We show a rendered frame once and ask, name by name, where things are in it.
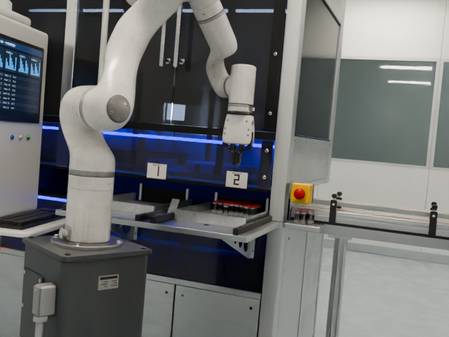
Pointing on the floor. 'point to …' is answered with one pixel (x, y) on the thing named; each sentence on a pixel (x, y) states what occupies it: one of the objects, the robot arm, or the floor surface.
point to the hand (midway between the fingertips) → (236, 159)
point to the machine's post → (282, 166)
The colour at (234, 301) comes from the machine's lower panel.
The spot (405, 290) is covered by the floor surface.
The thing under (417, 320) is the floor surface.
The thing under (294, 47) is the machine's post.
